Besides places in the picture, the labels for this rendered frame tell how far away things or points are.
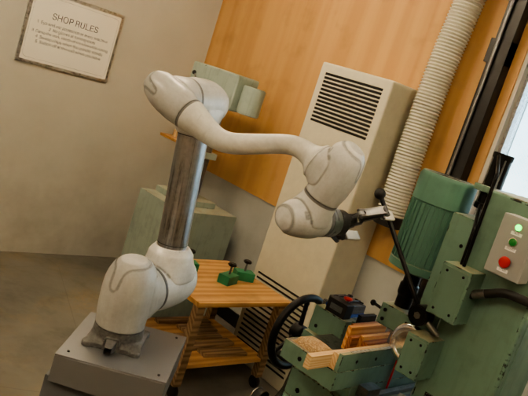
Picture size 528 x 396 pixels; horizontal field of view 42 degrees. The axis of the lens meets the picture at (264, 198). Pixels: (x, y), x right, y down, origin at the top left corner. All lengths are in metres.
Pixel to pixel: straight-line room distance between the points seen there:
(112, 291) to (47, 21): 2.69
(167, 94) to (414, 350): 1.00
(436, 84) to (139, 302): 2.06
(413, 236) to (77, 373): 1.06
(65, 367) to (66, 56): 2.83
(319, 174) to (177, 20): 3.35
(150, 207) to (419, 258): 2.56
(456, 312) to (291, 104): 2.72
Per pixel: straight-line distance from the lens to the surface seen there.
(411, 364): 1.97
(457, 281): 1.89
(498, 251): 1.87
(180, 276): 2.23
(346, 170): 1.72
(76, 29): 4.60
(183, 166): 2.17
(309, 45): 4.41
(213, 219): 4.32
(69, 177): 4.84
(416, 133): 3.56
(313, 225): 1.78
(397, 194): 3.58
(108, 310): 2.11
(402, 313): 2.16
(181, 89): 2.01
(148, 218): 4.36
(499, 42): 3.56
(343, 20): 4.28
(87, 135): 4.80
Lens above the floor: 1.62
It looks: 10 degrees down
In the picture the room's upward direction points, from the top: 18 degrees clockwise
